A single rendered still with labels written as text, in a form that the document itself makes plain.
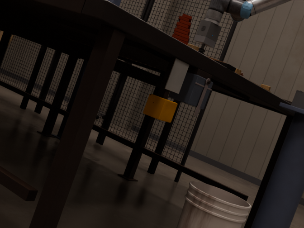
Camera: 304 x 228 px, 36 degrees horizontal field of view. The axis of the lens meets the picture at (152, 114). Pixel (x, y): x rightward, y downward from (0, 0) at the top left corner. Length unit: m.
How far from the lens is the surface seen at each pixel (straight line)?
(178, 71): 1.77
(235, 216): 2.12
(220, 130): 6.56
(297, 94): 2.36
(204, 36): 2.22
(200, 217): 2.11
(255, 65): 6.55
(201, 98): 1.90
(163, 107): 1.71
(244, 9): 2.26
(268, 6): 2.41
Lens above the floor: 0.72
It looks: 3 degrees down
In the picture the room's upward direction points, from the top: 20 degrees clockwise
